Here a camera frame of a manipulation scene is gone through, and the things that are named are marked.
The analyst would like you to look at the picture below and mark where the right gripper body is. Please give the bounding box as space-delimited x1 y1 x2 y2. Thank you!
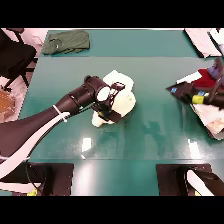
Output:
189 93 212 106

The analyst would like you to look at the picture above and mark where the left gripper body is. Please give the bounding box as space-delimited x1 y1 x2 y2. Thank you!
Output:
94 99 125 125

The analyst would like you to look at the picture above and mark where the cream T-shirt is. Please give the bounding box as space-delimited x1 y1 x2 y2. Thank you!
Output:
91 69 137 129

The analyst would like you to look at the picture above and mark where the black garment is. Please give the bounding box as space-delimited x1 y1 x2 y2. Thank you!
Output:
166 81 208 108

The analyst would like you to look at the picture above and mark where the white garment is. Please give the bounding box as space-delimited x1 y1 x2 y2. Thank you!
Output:
175 70 203 85
192 103 224 137

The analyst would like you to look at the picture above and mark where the purple garment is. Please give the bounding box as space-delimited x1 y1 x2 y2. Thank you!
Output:
206 58 224 78

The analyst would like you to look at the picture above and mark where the green garment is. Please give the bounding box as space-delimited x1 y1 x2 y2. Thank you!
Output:
41 29 91 56

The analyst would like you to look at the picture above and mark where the black chair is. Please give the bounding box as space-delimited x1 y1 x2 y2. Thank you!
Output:
0 28 39 93

